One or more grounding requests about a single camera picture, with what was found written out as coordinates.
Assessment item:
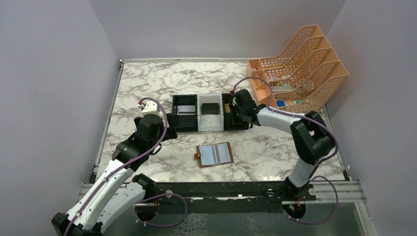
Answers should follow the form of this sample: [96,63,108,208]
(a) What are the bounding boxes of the white middle tray box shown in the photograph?
[196,93,224,132]

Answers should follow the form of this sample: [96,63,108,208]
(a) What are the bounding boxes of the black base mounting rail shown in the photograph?
[134,181,316,215]

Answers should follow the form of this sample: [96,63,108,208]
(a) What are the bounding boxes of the gold card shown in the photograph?
[224,103,231,113]

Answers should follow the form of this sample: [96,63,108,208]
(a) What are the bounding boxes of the black cards in tray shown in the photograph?
[200,103,220,115]

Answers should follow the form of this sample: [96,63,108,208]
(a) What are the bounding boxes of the brown leather card holder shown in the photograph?
[194,142,234,168]

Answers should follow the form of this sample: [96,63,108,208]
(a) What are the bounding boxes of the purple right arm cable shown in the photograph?
[232,76,340,225]

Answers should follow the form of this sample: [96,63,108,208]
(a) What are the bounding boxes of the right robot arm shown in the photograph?
[229,89,337,196]

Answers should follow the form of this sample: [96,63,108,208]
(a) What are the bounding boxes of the black left tray box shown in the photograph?
[172,94,198,133]

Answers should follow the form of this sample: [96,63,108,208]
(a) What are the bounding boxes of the black right tray box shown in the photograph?
[222,93,249,131]

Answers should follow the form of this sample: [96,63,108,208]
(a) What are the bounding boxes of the black tray box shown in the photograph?
[222,93,249,131]
[172,94,198,133]

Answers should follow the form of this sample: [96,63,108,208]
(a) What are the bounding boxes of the silver card in tray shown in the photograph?
[177,105,196,115]

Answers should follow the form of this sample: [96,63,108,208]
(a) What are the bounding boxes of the orange plastic file organizer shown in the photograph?
[246,25,349,113]

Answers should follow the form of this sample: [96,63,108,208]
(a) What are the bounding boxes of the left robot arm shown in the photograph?
[52,113,178,236]

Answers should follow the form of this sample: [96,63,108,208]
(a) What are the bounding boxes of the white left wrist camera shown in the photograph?
[139,100,161,117]

